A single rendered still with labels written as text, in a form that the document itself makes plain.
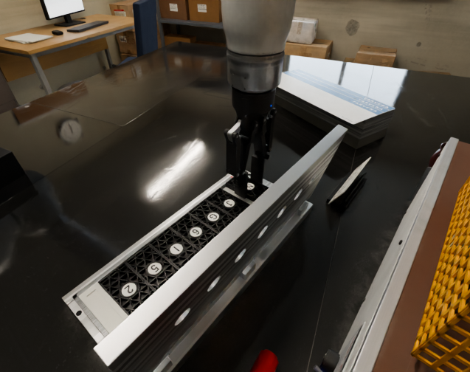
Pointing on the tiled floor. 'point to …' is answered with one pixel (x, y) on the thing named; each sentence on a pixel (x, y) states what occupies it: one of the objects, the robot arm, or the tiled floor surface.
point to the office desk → (54, 47)
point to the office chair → (144, 27)
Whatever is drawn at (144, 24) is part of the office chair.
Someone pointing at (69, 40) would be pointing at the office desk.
